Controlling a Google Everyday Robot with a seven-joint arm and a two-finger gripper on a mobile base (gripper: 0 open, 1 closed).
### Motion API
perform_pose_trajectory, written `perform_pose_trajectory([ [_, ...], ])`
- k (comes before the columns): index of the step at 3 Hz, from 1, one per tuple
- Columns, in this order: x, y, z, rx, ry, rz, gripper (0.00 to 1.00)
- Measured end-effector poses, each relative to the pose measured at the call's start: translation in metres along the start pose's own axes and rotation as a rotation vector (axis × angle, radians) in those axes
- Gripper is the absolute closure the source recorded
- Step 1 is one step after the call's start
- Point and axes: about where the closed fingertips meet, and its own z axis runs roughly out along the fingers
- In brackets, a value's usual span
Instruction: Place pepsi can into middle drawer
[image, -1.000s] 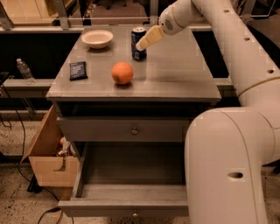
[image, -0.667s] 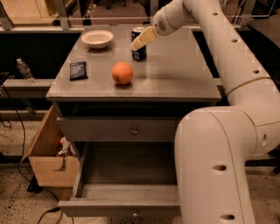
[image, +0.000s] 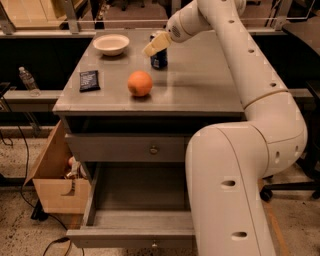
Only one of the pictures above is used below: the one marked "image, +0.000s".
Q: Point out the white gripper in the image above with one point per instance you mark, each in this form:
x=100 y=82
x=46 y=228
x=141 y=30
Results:
x=176 y=29

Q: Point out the blue pepsi can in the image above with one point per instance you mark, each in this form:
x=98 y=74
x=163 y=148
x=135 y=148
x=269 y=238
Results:
x=159 y=60

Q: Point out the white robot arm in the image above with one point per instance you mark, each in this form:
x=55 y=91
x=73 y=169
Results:
x=224 y=162

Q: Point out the grey drawer cabinet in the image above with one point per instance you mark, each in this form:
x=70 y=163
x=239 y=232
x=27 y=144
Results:
x=193 y=91

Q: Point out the closed top drawer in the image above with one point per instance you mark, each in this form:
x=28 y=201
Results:
x=104 y=148

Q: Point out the open middle drawer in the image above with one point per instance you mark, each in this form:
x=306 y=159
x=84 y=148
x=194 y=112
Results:
x=136 y=206

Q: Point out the white bowl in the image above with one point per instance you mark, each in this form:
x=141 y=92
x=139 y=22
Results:
x=112 y=44

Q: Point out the orange fruit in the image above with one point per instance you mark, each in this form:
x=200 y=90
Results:
x=139 y=83

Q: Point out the dark blue snack packet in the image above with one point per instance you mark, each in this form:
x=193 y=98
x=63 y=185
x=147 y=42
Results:
x=89 y=81

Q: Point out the clear water bottle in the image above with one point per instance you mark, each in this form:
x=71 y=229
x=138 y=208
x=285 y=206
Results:
x=29 y=82

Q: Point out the black office chair base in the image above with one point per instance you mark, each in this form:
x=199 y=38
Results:
x=308 y=164

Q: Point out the cardboard box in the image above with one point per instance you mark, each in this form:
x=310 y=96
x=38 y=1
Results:
x=58 y=190

